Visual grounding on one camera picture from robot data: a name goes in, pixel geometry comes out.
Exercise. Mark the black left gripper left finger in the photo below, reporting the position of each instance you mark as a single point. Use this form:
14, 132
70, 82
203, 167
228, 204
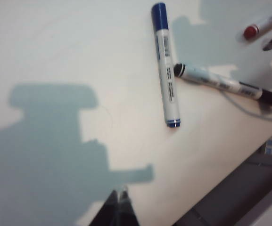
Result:
111, 212

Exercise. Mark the red whiteboard marker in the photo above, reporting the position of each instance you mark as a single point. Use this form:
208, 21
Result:
251, 31

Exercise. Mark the blue whiteboard marker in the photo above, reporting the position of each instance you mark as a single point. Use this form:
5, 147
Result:
165, 70

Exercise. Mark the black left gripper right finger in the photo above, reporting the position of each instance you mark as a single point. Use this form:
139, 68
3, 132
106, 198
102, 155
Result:
126, 212

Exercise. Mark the black whiteboard marker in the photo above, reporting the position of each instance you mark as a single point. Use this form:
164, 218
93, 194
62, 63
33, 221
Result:
220, 81

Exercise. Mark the blue white small box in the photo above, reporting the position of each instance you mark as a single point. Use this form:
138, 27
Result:
271, 146

